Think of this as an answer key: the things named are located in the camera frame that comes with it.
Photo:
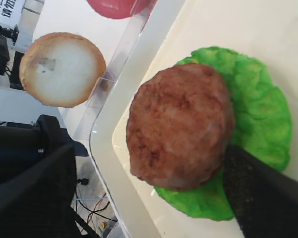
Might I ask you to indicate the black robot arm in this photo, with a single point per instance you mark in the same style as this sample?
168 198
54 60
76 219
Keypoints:
24 146

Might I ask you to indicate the bun half in left rack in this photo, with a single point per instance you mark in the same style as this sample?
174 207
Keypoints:
61 69

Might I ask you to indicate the brown meat patty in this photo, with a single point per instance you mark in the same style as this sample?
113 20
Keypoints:
180 124

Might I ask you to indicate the white serving tray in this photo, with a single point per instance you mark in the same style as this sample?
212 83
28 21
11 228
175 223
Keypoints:
265 29

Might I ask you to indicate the green lettuce leaf on tray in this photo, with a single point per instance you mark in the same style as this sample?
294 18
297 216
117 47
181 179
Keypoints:
263 127

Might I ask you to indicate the clear left acrylic rack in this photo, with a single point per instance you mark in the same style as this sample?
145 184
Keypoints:
121 57

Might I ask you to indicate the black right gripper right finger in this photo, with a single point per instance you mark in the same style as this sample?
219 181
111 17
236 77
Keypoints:
264 201

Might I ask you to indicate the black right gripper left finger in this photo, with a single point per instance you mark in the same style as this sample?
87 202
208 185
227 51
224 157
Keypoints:
36 203

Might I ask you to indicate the red tomato slice in rack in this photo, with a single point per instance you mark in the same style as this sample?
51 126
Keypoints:
120 9

